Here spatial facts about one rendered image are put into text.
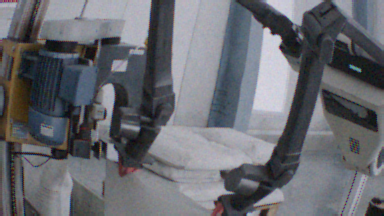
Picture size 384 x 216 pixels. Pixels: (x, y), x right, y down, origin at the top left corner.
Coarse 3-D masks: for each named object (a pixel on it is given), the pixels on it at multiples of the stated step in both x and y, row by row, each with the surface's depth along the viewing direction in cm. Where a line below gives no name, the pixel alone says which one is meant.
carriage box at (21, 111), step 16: (0, 48) 184; (16, 48) 172; (32, 48) 177; (80, 48) 192; (0, 64) 190; (16, 64) 172; (0, 80) 182; (16, 80) 175; (32, 80) 180; (16, 96) 176; (16, 112) 177; (0, 128) 179; (32, 144) 185; (64, 144) 196
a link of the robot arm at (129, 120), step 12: (120, 108) 186; (132, 108) 188; (144, 108) 192; (168, 108) 186; (120, 120) 184; (132, 120) 186; (144, 120) 187; (156, 120) 186; (168, 120) 187; (120, 132) 184; (132, 132) 186
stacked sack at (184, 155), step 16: (160, 144) 485; (176, 144) 484; (192, 144) 497; (208, 144) 508; (160, 160) 482; (176, 160) 471; (192, 160) 468; (208, 160) 476; (224, 160) 486; (240, 160) 497
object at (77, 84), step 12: (72, 72) 163; (84, 72) 164; (96, 72) 170; (60, 84) 165; (72, 84) 163; (84, 84) 165; (60, 96) 165; (72, 96) 163; (84, 96) 167; (72, 108) 168
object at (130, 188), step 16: (112, 176) 203; (128, 176) 197; (112, 192) 204; (128, 192) 197; (144, 192) 186; (160, 192) 192; (176, 192) 189; (112, 208) 204; (128, 208) 197; (144, 208) 186; (160, 208) 181; (176, 208) 178; (192, 208) 176
